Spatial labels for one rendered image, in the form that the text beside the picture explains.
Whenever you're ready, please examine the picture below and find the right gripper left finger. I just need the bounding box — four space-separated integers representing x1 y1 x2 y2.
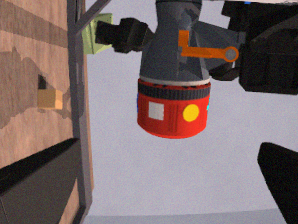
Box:
0 138 82 224

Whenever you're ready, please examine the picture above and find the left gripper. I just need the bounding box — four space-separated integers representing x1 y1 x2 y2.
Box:
238 1 298 95

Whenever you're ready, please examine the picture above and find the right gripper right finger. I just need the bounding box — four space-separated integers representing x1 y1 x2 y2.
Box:
257 142 298 224

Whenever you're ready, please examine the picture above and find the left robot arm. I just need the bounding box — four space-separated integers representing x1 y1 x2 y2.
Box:
95 1 249 81

